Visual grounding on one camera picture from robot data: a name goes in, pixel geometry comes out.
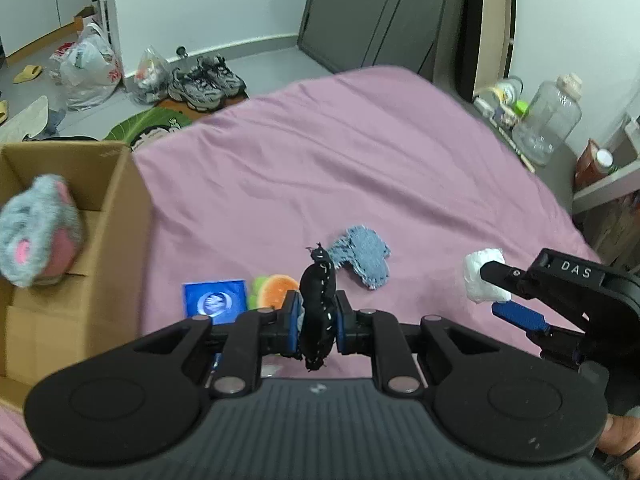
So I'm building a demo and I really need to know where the grey pink plush toy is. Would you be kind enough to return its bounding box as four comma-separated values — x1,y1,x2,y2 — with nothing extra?
0,174,83,288

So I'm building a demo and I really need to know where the white yellow round jar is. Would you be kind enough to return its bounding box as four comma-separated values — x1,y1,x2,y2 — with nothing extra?
487,77,523,108

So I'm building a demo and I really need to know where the green cartoon floor mat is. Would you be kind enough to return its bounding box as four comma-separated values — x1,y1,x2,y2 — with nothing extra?
102,94,251,153

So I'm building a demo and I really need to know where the white storage shelf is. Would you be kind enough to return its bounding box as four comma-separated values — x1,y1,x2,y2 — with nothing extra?
572,115,640,266

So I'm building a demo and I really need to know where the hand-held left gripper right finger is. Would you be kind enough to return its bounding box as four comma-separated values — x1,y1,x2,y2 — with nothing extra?
334,292,506,397

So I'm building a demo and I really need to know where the white tissue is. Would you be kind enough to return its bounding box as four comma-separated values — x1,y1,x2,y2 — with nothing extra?
464,247,512,305

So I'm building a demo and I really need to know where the grey sneaker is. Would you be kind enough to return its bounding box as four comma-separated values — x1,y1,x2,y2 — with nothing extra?
197,53,247,96
167,67,226,112

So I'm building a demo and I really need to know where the small clear plastic bag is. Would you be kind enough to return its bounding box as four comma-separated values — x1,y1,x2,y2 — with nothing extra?
131,46,172,106

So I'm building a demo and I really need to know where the blue tissue packet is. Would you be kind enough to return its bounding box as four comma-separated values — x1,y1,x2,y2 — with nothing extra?
181,278,249,326

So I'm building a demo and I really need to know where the clear water jug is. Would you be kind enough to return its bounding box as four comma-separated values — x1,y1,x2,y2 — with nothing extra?
511,74,583,167

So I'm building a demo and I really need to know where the large white plastic bag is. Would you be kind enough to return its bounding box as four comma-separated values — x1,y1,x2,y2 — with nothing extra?
49,22,123,111

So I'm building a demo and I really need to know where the small open cardboard carton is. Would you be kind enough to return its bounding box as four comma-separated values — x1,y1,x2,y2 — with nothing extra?
72,6,101,28

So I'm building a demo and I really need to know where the cardboard box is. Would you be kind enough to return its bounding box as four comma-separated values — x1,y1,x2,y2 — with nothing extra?
0,141,153,413

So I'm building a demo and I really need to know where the black white-dotted sock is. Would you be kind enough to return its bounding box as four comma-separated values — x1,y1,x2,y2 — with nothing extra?
298,242,337,372

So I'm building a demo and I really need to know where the dark framed wooden board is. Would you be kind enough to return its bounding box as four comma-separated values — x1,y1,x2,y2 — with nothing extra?
465,0,517,103

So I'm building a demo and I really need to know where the person's right hand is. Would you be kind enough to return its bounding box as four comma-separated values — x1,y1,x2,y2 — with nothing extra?
597,412,640,466

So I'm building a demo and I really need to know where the grey bedside table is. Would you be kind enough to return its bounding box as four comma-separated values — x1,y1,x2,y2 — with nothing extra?
472,95,581,216

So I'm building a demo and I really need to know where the brown jar with white lid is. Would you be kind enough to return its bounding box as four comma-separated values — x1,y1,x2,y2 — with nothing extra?
575,139,615,191

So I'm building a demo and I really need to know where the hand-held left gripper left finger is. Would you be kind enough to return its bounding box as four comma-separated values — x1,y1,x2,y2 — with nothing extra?
132,292,304,397

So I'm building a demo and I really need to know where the orange fruit slice plush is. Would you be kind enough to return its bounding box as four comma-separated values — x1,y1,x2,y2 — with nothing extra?
250,274,301,311

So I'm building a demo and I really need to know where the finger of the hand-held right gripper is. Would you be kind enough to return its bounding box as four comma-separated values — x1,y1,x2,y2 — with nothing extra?
491,301,583,341
480,261,532,302

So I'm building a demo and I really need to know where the white floor towel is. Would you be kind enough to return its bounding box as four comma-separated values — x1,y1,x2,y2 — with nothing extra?
0,95,50,143

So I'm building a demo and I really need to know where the grey door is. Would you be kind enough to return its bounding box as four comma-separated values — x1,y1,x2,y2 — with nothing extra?
298,0,471,83

